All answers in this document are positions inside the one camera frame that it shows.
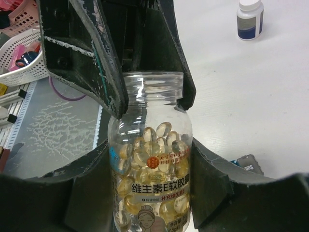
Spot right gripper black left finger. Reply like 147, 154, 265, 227
0, 142, 115, 232

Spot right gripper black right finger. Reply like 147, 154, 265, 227
190, 140, 309, 232

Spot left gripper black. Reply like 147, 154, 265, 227
37, 0, 196, 118

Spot teal pill box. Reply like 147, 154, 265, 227
231, 160, 240, 167

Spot grey pill box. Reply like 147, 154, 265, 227
237, 154, 264, 175

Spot glass pill bottle yellow pills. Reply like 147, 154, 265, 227
108, 72, 193, 232

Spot white bottle cap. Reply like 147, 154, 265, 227
237, 0, 264, 40

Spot white plastic basket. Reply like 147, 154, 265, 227
0, 29, 50, 87

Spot pink background basket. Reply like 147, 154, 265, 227
0, 0, 39, 37

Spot white cable duct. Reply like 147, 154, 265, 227
92, 106, 103, 149

